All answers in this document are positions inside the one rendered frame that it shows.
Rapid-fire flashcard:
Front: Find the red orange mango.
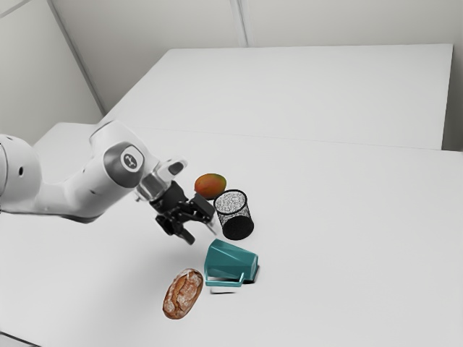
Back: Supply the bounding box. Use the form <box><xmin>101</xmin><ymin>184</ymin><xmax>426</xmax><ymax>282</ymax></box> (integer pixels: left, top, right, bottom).
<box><xmin>194</xmin><ymin>173</ymin><xmax>227</xmax><ymax>200</ymax></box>

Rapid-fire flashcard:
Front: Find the teal faceted mug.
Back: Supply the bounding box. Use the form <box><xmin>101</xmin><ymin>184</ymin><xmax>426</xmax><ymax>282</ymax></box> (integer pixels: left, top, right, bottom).
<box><xmin>203</xmin><ymin>238</ymin><xmax>260</xmax><ymax>288</ymax></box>

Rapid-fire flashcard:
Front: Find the black mesh pen holder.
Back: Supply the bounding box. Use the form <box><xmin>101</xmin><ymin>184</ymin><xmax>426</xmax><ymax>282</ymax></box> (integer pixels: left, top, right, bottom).
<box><xmin>213</xmin><ymin>189</ymin><xmax>255</xmax><ymax>241</ymax></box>

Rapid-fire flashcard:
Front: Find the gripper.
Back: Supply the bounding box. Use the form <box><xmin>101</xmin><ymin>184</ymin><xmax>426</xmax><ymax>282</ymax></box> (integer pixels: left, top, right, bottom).
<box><xmin>148</xmin><ymin>181</ymin><xmax>219</xmax><ymax>246</ymax></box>

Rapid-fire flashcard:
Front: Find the brown crusty bread loaf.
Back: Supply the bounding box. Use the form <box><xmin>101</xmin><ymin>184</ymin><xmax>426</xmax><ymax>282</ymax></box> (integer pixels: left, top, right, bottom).
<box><xmin>162</xmin><ymin>267</ymin><xmax>204</xmax><ymax>320</ymax></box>

